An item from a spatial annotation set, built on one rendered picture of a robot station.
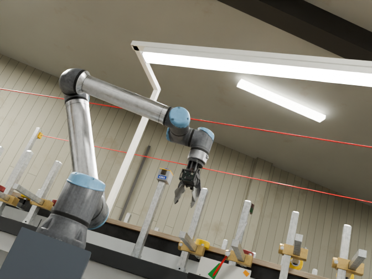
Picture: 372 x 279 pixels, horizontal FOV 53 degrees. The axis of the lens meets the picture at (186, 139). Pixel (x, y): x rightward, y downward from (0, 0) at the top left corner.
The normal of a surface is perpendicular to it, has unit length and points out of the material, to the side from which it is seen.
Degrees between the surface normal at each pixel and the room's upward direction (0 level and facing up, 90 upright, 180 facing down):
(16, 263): 90
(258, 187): 90
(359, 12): 180
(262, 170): 90
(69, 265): 90
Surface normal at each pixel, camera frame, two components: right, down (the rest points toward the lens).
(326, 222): 0.25, -0.35
